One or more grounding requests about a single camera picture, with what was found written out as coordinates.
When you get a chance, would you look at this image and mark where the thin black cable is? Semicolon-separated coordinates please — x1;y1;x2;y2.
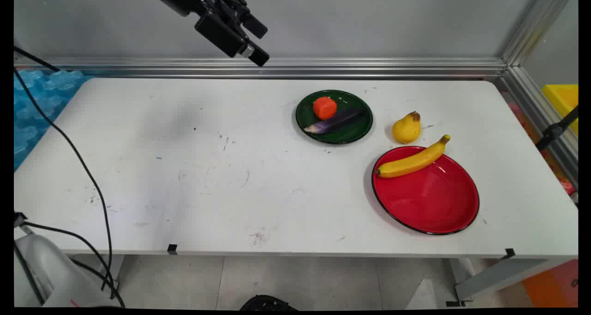
14;46;61;72

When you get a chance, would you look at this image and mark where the purple toy eggplant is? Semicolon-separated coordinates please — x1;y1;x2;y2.
303;108;364;135

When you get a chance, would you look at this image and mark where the yellow plastic box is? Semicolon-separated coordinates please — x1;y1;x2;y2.
542;84;579;135

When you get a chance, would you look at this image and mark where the black stand clamp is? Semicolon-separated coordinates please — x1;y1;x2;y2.
536;106;579;151

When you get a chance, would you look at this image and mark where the dark green round plate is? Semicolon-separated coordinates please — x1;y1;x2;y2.
295;90;374;145

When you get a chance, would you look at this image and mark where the black round object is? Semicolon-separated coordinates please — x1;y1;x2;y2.
239;295;298;312

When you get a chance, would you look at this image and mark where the long black cable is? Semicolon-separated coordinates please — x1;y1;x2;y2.
14;67;115;291

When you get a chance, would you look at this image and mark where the red round plate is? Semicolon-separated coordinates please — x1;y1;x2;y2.
372;145;480;236

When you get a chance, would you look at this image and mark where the short black cable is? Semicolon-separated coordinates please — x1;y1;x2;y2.
22;222;126;308

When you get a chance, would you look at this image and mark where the orange box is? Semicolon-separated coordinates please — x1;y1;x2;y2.
522;260;579;307

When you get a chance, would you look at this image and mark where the blue bubble wrap sheet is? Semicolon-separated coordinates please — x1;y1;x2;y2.
14;69;95;170

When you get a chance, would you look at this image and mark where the grey table leg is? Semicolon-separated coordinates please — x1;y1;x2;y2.
446;258;555;307

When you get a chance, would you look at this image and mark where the white table leg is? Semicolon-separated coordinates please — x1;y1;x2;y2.
99;255;125;293

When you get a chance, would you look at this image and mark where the yellow toy banana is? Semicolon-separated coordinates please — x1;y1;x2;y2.
375;134;451;179

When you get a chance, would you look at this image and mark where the upright aluminium frame post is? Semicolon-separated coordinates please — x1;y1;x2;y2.
501;0;578;67

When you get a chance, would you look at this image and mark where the orange toy carrot piece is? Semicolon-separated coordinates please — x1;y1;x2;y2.
313;97;338;120

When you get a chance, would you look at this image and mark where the side aluminium frame rail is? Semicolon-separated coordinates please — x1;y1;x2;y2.
494;66;579;187

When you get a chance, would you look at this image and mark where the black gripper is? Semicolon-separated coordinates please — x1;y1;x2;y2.
145;0;271;67

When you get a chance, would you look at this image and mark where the horizontal aluminium frame rail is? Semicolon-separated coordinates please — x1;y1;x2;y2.
14;57;508;80

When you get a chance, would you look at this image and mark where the yellow toy pear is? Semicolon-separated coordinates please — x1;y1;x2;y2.
392;111;422;144

